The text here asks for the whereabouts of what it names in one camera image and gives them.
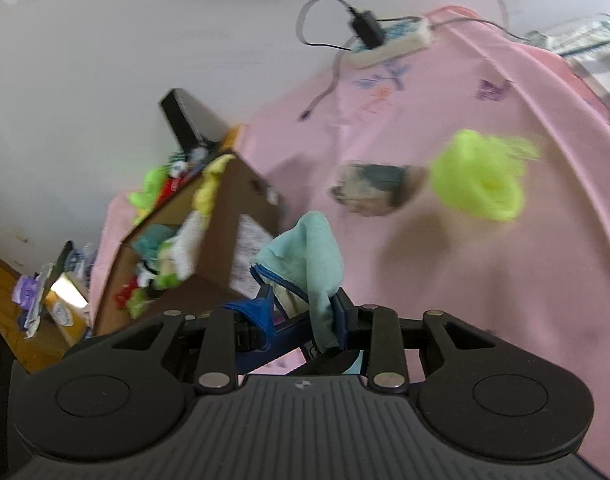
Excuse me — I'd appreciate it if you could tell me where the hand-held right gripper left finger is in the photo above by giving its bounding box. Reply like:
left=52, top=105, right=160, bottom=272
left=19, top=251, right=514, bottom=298
left=110, top=265, right=277, bottom=393

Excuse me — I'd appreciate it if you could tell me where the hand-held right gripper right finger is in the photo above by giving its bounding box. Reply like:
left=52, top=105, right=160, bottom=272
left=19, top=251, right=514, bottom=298
left=332, top=287, right=498, bottom=393

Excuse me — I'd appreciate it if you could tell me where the light teal cloth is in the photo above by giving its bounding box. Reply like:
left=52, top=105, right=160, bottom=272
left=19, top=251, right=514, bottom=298
left=252, top=211, right=346, bottom=353

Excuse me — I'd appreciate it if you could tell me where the brown cardboard box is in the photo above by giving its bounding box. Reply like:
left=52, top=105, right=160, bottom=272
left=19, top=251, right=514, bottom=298
left=92, top=152, right=286, bottom=336

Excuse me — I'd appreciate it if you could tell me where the neon green cloth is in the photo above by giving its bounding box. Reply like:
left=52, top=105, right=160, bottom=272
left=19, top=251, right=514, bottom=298
left=429, top=129, right=540, bottom=223

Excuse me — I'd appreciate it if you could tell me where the small red soft item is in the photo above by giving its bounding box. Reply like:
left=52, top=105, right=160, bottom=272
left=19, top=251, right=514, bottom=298
left=115, top=282, right=141, bottom=311

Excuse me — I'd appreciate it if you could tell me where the white cloth in box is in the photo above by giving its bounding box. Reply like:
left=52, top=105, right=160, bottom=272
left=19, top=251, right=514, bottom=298
left=160, top=210, right=211, bottom=281

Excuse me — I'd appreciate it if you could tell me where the dark teal cloth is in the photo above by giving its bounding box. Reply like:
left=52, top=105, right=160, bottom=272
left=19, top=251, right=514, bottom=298
left=132, top=225, right=178, bottom=261

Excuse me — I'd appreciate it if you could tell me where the grey printed cloth bundle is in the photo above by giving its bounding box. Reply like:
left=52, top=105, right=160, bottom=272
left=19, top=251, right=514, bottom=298
left=329, top=160, right=428, bottom=217

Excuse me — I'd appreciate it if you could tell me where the pale yellow cloth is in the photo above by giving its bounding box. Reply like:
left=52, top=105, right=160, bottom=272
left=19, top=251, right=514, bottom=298
left=192, top=155, right=236, bottom=216

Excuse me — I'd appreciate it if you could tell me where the pink deer print bedsheet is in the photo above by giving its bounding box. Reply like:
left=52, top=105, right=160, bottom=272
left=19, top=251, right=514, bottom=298
left=92, top=5, right=610, bottom=480

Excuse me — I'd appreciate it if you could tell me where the neon green plush toy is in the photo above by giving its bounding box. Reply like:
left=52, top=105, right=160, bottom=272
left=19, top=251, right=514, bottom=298
left=130, top=167, right=168, bottom=226

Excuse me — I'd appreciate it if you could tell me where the colourful plush toys pile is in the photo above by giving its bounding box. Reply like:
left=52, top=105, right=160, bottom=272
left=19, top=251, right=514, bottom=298
left=165, top=147, right=221, bottom=181

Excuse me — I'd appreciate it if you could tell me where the yellow tissue pack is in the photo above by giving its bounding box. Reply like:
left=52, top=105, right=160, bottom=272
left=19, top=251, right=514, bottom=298
left=42, top=272, right=91, bottom=346

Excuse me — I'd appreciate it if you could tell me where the black flat box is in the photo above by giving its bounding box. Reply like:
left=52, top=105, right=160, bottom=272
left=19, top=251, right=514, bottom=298
left=159, top=88, right=231, bottom=153

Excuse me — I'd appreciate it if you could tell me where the purple package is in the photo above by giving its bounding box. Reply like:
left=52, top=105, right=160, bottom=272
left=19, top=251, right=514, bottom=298
left=10, top=275, right=48, bottom=311

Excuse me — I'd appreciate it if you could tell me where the white power strip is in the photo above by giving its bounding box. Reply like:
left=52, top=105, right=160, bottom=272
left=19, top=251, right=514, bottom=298
left=347, top=17, right=433, bottom=68

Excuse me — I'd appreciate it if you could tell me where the black charger adapter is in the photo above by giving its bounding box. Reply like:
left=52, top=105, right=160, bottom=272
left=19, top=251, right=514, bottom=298
left=350, top=9, right=386, bottom=50

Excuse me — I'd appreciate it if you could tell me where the grey plaid blanket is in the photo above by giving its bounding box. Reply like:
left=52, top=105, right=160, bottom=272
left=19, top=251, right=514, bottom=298
left=527, top=12, right=610, bottom=111

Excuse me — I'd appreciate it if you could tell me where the grey loose cable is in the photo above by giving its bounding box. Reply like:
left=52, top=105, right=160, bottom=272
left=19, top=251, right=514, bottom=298
left=297, top=50, right=348, bottom=122

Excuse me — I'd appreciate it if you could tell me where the white cable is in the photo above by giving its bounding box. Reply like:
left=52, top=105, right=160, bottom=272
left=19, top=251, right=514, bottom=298
left=462, top=0, right=530, bottom=43

